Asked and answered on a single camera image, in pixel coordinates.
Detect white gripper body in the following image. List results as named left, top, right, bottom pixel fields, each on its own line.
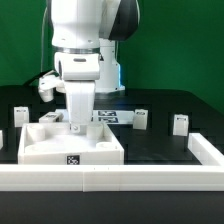
left=54, top=52, right=100, bottom=81

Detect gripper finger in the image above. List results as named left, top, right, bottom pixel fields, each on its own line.
left=64, top=81, right=95, bottom=134

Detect white square tabletop part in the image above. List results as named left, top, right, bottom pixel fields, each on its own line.
left=18, top=122, right=124, bottom=165

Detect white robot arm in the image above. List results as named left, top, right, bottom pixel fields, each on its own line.
left=47, top=0, right=140, bottom=133

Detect white fiducial marker sheet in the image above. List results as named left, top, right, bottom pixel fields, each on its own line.
left=92, top=110, right=134, bottom=124

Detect white U-shaped fence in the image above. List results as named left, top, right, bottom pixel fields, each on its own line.
left=0, top=133, right=224, bottom=192

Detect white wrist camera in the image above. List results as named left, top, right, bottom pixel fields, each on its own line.
left=38, top=75, right=65, bottom=102

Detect black cables at base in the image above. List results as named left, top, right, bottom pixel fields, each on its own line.
left=22, top=69, right=56, bottom=87

